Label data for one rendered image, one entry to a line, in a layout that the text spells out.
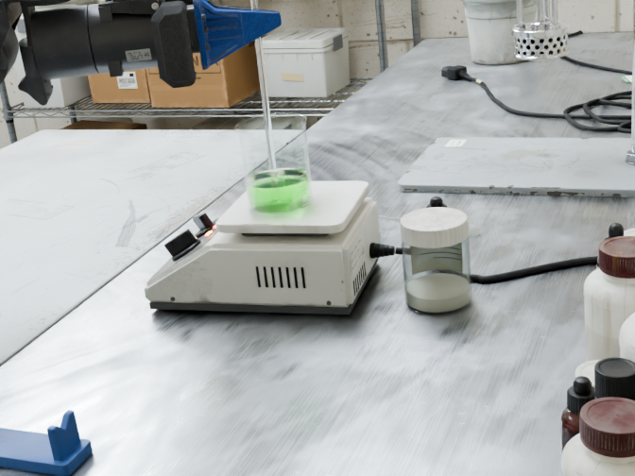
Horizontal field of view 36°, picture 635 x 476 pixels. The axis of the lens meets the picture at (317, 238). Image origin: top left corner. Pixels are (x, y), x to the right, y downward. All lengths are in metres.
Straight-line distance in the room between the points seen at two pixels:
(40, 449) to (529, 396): 0.36
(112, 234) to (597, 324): 0.63
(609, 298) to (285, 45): 2.54
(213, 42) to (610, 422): 0.47
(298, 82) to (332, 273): 2.36
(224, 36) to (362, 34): 2.59
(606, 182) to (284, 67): 2.15
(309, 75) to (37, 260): 2.13
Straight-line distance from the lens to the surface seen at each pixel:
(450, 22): 3.33
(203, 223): 0.97
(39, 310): 1.00
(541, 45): 1.17
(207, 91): 3.21
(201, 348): 0.86
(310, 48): 3.14
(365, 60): 3.44
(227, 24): 0.83
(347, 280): 0.86
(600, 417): 0.54
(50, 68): 0.84
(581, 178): 1.17
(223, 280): 0.89
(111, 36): 0.83
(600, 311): 0.71
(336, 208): 0.88
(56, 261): 1.11
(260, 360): 0.82
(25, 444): 0.76
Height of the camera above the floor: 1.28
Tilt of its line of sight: 21 degrees down
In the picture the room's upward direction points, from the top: 6 degrees counter-clockwise
